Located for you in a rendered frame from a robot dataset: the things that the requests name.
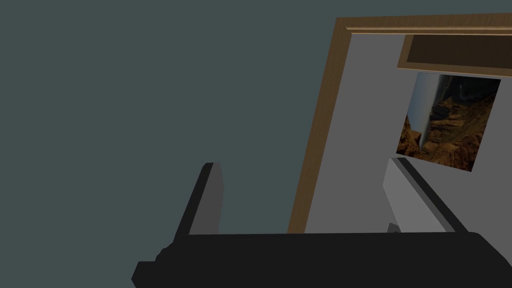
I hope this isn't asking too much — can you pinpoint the brown landscape wall picture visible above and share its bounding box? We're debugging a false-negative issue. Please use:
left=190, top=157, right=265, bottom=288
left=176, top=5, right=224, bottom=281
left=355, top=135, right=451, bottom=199
left=395, top=72, right=502, bottom=173

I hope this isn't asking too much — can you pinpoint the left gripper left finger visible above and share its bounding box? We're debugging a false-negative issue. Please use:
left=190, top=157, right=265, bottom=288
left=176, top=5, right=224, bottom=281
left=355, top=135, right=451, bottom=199
left=174, top=161, right=225, bottom=242

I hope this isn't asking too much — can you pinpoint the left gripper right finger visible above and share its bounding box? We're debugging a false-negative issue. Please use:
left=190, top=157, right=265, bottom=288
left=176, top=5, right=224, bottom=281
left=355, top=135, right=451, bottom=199
left=382, top=157, right=470, bottom=234

